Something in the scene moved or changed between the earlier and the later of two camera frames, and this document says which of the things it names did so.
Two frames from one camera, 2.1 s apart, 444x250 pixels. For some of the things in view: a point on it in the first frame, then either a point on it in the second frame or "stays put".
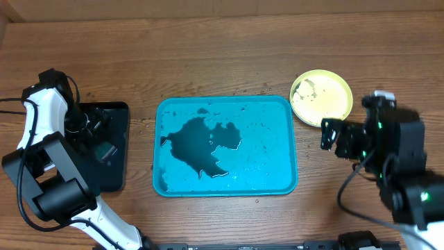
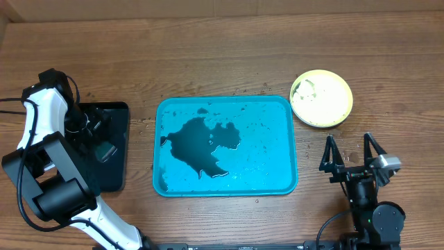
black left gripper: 98,117 stays put
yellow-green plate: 318,94 stays put
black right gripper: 351,132 to 346,172
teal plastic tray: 225,146 stays put
